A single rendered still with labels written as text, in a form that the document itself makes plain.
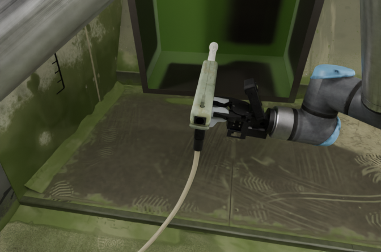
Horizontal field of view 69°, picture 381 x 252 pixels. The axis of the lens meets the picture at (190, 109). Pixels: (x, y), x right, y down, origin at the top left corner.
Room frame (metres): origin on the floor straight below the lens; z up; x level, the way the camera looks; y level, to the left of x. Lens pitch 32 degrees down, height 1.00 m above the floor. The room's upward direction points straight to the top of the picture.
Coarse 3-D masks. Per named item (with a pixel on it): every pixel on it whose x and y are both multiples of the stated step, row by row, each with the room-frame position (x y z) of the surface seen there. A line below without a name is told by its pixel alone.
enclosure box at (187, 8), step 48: (144, 0) 1.12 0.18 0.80; (192, 0) 1.28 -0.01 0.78; (240, 0) 1.25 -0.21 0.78; (288, 0) 1.22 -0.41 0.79; (144, 48) 1.06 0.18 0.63; (192, 48) 1.32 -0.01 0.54; (240, 48) 1.28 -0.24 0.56; (288, 48) 1.19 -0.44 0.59; (240, 96) 0.95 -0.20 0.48; (288, 96) 0.96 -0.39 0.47
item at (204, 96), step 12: (216, 48) 0.97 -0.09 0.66; (204, 72) 0.74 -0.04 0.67; (216, 72) 0.75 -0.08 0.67; (204, 84) 0.66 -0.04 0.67; (204, 96) 0.58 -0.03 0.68; (192, 108) 0.55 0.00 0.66; (204, 108) 0.55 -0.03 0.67; (192, 120) 0.53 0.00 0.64; (204, 120) 0.53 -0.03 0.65; (204, 132) 0.63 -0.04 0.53
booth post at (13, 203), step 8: (0, 168) 0.80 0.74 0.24; (0, 176) 0.78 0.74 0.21; (0, 184) 0.77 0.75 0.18; (8, 184) 0.80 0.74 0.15; (0, 192) 0.76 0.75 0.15; (8, 192) 0.78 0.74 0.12; (0, 200) 0.74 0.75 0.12; (8, 200) 0.77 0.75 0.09; (16, 200) 0.80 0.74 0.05; (0, 208) 0.73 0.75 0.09; (8, 208) 0.75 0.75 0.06; (16, 208) 0.78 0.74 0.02; (0, 216) 0.71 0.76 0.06; (8, 216) 0.74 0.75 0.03; (0, 224) 0.70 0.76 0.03
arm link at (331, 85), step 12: (324, 72) 0.61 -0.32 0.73; (336, 72) 0.59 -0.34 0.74; (348, 72) 0.59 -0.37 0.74; (312, 84) 0.62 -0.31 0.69; (324, 84) 0.60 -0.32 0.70; (336, 84) 0.58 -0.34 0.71; (348, 84) 0.57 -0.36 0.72; (312, 96) 0.61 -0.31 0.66; (324, 96) 0.59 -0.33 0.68; (336, 96) 0.57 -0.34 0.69; (348, 96) 0.55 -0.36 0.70; (312, 108) 0.60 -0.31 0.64; (324, 108) 0.58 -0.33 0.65; (336, 108) 0.57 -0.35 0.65
